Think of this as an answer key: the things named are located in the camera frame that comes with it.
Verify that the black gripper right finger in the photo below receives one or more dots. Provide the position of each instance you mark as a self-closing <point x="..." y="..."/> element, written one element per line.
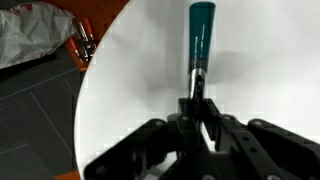
<point x="260" y="150"/>

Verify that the teal capped marker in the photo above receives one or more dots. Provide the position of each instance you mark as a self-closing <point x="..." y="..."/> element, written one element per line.
<point x="201" y="33"/>

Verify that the white crumpled plastic bag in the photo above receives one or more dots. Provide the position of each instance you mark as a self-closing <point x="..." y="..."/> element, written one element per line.
<point x="30" y="33"/>

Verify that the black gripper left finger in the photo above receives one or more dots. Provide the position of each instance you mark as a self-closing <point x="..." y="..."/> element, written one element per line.
<point x="173" y="150"/>

